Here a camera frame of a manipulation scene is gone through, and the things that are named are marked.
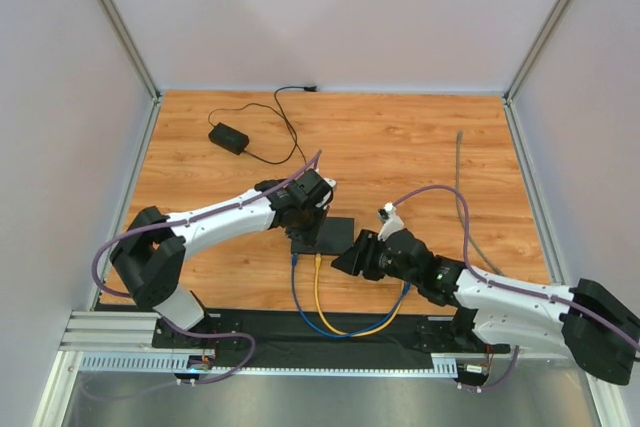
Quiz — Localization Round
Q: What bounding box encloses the black network switch box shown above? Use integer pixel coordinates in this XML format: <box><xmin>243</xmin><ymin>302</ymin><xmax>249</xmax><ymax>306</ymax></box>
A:
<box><xmin>290</xmin><ymin>217</ymin><xmax>355</xmax><ymax>256</ymax></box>

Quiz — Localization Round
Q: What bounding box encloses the yellow ethernet cable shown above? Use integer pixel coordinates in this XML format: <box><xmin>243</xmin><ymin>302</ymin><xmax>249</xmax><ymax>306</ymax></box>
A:
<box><xmin>313</xmin><ymin>254</ymin><xmax>407</xmax><ymax>337</ymax></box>

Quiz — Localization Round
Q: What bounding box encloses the blue ethernet cable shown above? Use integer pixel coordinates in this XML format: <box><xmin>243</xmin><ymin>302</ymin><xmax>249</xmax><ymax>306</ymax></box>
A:
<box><xmin>290</xmin><ymin>252</ymin><xmax>413</xmax><ymax>338</ymax></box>

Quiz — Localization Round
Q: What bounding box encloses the grey ethernet cable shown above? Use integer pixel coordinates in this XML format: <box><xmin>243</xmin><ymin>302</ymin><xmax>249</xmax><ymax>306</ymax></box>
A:
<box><xmin>453</xmin><ymin>130</ymin><xmax>507</xmax><ymax>278</ymax></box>

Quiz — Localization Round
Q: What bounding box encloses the black power cable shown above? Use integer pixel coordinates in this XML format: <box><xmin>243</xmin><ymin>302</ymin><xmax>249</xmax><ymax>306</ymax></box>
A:
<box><xmin>207</xmin><ymin>83</ymin><xmax>319</xmax><ymax>166</ymax></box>

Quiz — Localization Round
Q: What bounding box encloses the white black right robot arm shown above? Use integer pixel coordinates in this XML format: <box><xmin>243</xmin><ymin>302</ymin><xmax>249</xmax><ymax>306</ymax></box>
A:
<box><xmin>332</xmin><ymin>229</ymin><xmax>639</xmax><ymax>386</ymax></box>

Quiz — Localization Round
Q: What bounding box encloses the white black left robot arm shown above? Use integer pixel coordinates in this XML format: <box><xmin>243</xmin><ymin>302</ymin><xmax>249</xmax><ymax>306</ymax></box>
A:
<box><xmin>110</xmin><ymin>169</ymin><xmax>337</xmax><ymax>331</ymax></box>

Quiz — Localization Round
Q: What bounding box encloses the black power adapter brick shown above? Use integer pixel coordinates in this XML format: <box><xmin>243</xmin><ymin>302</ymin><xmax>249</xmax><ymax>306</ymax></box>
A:
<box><xmin>208</xmin><ymin>122</ymin><xmax>250</xmax><ymax>155</ymax></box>

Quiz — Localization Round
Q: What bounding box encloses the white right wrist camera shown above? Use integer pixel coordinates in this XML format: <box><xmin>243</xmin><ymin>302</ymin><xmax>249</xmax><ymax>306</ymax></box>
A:
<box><xmin>377</xmin><ymin>202</ymin><xmax>405</xmax><ymax>242</ymax></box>

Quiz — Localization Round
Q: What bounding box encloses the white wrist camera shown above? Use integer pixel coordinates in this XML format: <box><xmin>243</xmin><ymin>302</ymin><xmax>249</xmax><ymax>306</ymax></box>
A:
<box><xmin>323</xmin><ymin>177</ymin><xmax>337</xmax><ymax>191</ymax></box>
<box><xmin>377</xmin><ymin>202</ymin><xmax>405</xmax><ymax>242</ymax></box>

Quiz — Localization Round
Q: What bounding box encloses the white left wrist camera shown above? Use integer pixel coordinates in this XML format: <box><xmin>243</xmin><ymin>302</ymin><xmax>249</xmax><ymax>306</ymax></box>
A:
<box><xmin>323</xmin><ymin>177</ymin><xmax>337</xmax><ymax>191</ymax></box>

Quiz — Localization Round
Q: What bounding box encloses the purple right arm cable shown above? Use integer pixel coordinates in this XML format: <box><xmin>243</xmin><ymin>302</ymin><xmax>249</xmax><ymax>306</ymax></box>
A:
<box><xmin>394</xmin><ymin>184</ymin><xmax>640</xmax><ymax>351</ymax></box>

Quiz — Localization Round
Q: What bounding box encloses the white slotted cable duct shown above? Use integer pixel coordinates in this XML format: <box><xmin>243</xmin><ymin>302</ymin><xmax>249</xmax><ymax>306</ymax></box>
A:
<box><xmin>78</xmin><ymin>352</ymin><xmax>461</xmax><ymax>376</ymax></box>

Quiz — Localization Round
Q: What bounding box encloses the black base plate strip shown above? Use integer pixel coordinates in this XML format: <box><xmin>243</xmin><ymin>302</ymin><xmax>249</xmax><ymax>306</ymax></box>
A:
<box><xmin>151</xmin><ymin>309</ymin><xmax>510</xmax><ymax>370</ymax></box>

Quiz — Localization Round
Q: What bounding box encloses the aluminium front rail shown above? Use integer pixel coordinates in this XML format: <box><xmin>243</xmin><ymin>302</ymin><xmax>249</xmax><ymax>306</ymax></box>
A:
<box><xmin>58</xmin><ymin>310</ymin><xmax>609</xmax><ymax>361</ymax></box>

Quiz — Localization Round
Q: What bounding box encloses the right aluminium frame post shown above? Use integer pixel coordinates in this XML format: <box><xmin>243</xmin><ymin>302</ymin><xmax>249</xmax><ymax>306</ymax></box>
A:
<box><xmin>503</xmin><ymin>0</ymin><xmax>573</xmax><ymax>104</ymax></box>

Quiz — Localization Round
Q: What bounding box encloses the aluminium frame post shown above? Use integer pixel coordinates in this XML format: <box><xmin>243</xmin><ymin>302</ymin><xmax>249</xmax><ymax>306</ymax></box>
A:
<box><xmin>503</xmin><ymin>0</ymin><xmax>573</xmax><ymax>104</ymax></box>
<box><xmin>97</xmin><ymin>0</ymin><xmax>161</xmax><ymax>100</ymax></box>

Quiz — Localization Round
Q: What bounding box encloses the left aluminium frame post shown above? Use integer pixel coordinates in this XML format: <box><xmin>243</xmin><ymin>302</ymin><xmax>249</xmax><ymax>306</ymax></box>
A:
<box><xmin>97</xmin><ymin>0</ymin><xmax>161</xmax><ymax>100</ymax></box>

